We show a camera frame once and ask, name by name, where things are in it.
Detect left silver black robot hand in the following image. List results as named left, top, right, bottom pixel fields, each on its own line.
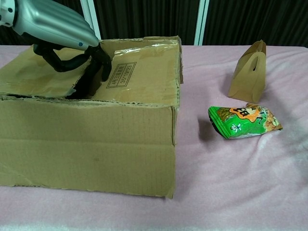
left=12, top=0, right=113, bottom=82

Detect large brown cardboard box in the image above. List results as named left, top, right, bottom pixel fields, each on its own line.
left=0, top=35, right=185, bottom=200

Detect kraft paper gable box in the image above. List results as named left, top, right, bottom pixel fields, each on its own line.
left=228, top=40, right=267, bottom=104

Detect black pleated curtain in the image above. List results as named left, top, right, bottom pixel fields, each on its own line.
left=0, top=0, right=308, bottom=48

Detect green orange snack bag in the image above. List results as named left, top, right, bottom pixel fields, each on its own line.
left=208, top=103, right=283, bottom=140

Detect pink tablecloth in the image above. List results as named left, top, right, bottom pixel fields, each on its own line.
left=0, top=44, right=308, bottom=231

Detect white frame post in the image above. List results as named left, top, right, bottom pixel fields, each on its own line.
left=80, top=0, right=102, bottom=41
left=194, top=0, right=209, bottom=46

